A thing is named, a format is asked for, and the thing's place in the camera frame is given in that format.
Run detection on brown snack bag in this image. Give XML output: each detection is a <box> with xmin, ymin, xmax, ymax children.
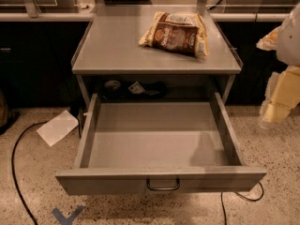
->
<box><xmin>139</xmin><ymin>11</ymin><xmax>209</xmax><ymax>57</ymax></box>

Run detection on blue tape floor mark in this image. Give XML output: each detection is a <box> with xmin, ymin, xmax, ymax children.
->
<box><xmin>51</xmin><ymin>205</ymin><xmax>86</xmax><ymax>225</ymax></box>

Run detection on grey top drawer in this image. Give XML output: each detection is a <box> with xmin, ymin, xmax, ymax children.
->
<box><xmin>56</xmin><ymin>94</ymin><xmax>266</xmax><ymax>195</ymax></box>

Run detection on white paper sheet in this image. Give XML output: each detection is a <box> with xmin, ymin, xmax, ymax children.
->
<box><xmin>37</xmin><ymin>111</ymin><xmax>79</xmax><ymax>146</ymax></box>

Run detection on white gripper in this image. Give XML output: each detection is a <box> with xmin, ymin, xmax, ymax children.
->
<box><xmin>256</xmin><ymin>3</ymin><xmax>300</xmax><ymax>129</ymax></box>

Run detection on white counter rail right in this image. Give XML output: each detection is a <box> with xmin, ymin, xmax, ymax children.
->
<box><xmin>210</xmin><ymin>13</ymin><xmax>289</xmax><ymax>23</ymax></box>

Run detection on white counter rail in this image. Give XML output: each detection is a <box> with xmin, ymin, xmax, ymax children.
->
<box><xmin>210</xmin><ymin>13</ymin><xmax>289</xmax><ymax>23</ymax></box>
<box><xmin>0</xmin><ymin>13</ymin><xmax>94</xmax><ymax>22</ymax></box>

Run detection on white counter rail left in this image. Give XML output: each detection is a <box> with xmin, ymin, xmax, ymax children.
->
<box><xmin>0</xmin><ymin>13</ymin><xmax>94</xmax><ymax>22</ymax></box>

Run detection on dark objects inside cabinet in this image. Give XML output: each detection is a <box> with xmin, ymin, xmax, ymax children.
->
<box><xmin>102</xmin><ymin>80</ymin><xmax>167</xmax><ymax>99</ymax></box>

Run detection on black floor cable left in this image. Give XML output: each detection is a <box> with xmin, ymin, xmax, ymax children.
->
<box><xmin>10</xmin><ymin>121</ymin><xmax>48</xmax><ymax>225</ymax></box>

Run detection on black floor cable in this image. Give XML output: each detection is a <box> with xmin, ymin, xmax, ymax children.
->
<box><xmin>10</xmin><ymin>121</ymin><xmax>48</xmax><ymax>225</ymax></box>
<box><xmin>220</xmin><ymin>181</ymin><xmax>265</xmax><ymax>225</ymax></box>

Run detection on grey metal drawer cabinet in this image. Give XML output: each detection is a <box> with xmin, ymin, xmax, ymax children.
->
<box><xmin>72</xmin><ymin>5</ymin><xmax>242</xmax><ymax>103</ymax></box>

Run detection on black floor cable right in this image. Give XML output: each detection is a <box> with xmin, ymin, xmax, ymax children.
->
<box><xmin>220</xmin><ymin>181</ymin><xmax>265</xmax><ymax>225</ymax></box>

